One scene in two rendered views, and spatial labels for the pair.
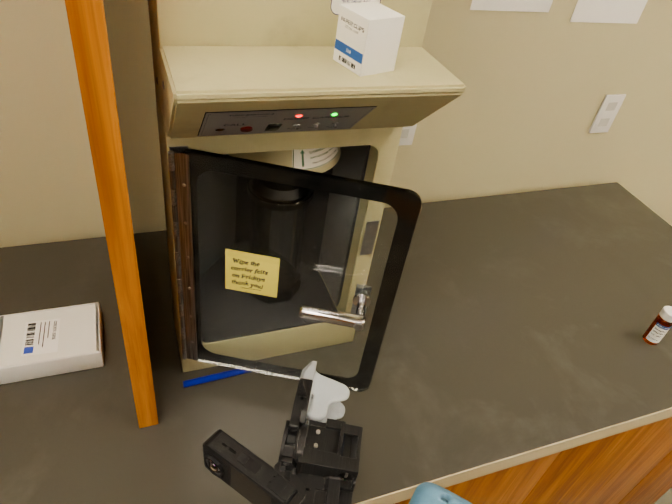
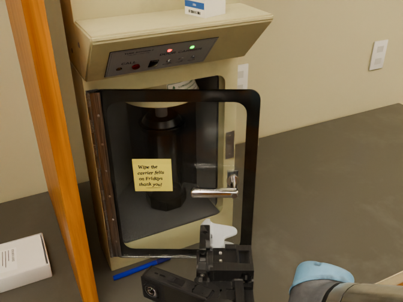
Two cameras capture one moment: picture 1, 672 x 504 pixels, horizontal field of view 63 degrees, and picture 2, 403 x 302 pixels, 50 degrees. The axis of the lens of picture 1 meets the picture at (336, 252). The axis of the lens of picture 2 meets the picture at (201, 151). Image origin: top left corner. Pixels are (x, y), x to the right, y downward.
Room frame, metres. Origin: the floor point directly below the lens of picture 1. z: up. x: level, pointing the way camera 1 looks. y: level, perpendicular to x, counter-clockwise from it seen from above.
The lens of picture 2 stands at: (-0.15, 0.01, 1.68)
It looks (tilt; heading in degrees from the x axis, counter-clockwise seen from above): 30 degrees down; 1
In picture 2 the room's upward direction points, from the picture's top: straight up
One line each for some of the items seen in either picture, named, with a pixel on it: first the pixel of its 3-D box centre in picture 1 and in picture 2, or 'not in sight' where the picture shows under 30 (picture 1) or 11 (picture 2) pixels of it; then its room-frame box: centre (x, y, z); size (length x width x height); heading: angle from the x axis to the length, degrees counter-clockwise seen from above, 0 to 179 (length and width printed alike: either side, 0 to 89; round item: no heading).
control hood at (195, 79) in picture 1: (312, 107); (177, 46); (0.59, 0.06, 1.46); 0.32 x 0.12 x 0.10; 116
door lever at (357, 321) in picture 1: (335, 308); (215, 187); (0.53, -0.01, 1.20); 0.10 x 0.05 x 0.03; 89
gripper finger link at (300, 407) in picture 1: (300, 416); (205, 247); (0.34, 0.01, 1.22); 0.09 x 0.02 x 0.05; 179
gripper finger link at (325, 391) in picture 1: (324, 388); (218, 231); (0.39, -0.01, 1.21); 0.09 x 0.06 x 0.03; 179
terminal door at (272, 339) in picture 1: (287, 289); (179, 183); (0.56, 0.06, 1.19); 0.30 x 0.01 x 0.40; 89
